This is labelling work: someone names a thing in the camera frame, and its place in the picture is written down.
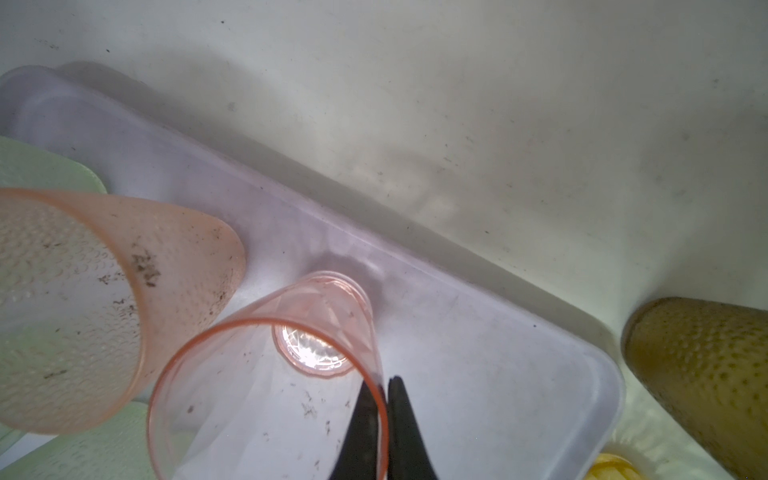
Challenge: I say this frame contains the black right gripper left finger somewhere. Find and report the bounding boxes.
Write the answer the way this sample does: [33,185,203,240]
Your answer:
[329,382,379,480]

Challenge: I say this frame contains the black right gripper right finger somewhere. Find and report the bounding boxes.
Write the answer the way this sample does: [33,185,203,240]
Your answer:
[387,376,438,480]

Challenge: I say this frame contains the pink glass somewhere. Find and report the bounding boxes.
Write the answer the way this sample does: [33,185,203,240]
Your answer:
[1,188,246,434]
[147,271,389,479]

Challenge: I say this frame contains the tall pale green dimpled glass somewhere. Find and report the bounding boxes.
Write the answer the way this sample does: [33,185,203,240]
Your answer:
[1,402,156,479]

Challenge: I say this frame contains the pale green dimpled short glass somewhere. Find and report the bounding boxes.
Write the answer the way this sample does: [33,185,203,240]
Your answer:
[1,136,107,194]

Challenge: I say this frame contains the lilac plastic tray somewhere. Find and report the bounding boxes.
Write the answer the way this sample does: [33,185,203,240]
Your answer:
[1,67,624,479]

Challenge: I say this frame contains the yellow amber glass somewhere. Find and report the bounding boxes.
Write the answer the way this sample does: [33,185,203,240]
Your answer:
[584,453,645,480]

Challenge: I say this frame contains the dark olive glass far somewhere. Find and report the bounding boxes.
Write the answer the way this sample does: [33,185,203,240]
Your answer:
[621,297,767,479]

